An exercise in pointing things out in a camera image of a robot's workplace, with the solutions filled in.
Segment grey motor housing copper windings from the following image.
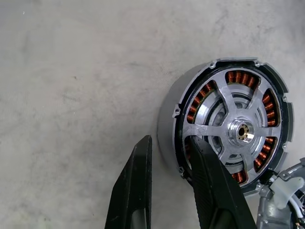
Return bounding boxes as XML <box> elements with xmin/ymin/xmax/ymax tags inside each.
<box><xmin>157</xmin><ymin>56</ymin><xmax>294</xmax><ymax>198</ymax></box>

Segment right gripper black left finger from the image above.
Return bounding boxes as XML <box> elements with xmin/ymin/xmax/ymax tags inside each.
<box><xmin>104</xmin><ymin>135</ymin><xmax>153</xmax><ymax>229</ymax></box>

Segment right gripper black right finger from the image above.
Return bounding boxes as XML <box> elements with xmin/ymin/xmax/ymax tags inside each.
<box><xmin>188</xmin><ymin>135</ymin><xmax>257</xmax><ymax>229</ymax></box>

